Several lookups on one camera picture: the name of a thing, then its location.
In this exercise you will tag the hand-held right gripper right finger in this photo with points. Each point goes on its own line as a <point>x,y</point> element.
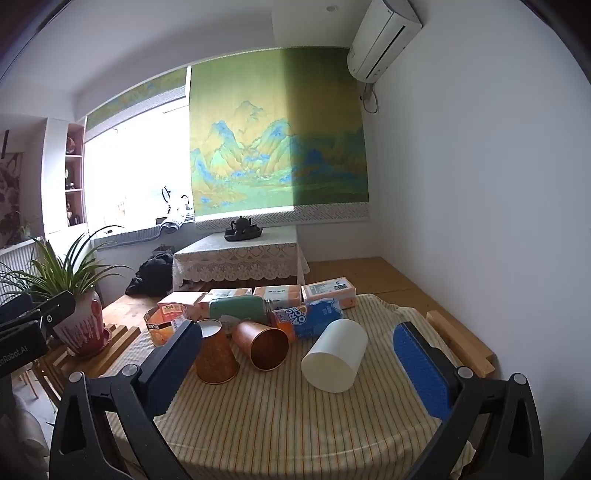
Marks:
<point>422,369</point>

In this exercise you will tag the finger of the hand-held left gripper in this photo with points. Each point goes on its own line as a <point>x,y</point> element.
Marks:
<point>57,310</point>

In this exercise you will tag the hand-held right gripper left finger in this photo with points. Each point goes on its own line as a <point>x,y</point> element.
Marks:
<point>171,364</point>

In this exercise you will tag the white cup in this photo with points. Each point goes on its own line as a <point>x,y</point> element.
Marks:
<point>334,355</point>

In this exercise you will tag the orange patterned paper cup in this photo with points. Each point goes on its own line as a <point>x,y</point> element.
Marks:
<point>216,357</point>

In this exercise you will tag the copper orange cup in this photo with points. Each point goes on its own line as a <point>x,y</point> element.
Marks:
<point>263,346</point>

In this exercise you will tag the pink white flower pot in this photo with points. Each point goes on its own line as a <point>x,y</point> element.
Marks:
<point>85,325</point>

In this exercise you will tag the green spider plant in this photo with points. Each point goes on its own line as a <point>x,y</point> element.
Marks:
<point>60,270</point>

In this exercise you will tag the orange snack bag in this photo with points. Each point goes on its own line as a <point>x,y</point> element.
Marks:
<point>162,325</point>

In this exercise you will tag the wooden planks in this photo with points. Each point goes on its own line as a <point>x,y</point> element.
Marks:
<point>461,344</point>

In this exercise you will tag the white radiator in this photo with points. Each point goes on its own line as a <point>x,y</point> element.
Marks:
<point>21,265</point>

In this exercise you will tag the wooden slatted stand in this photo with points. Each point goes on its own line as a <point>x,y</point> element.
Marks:
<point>99,362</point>

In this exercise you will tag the pale patterned tissue pack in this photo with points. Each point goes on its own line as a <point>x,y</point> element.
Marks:
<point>226,293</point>

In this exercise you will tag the black cloth bundle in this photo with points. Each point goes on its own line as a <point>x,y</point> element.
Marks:
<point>151,276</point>

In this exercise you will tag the grey knitted windowsill blanket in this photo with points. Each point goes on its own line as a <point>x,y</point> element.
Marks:
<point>138,233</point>

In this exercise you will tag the low table with lace cloth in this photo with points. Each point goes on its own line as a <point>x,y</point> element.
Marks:
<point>240,263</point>

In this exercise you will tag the blue cookie packet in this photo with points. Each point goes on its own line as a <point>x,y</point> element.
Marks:
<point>307,319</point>

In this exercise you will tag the orange white tissue pack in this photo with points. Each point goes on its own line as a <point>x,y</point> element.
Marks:
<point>277,293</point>

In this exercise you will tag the striped yellow tablecloth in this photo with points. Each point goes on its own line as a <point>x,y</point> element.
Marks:
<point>286,424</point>

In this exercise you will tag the dark teapot set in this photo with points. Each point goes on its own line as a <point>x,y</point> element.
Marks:
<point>242,229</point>

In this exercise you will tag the rolled landscape roller blind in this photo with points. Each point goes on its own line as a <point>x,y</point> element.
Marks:
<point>138,99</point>

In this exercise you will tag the landscape painting roller blind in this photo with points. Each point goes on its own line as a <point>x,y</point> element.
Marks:
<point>277,138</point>

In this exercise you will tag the white air conditioner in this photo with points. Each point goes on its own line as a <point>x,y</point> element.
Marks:
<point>385,39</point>

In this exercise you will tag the floral wall picture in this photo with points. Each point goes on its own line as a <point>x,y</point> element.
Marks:
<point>9,198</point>

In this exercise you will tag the pink wall shelf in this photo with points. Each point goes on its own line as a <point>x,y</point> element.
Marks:
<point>74,184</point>

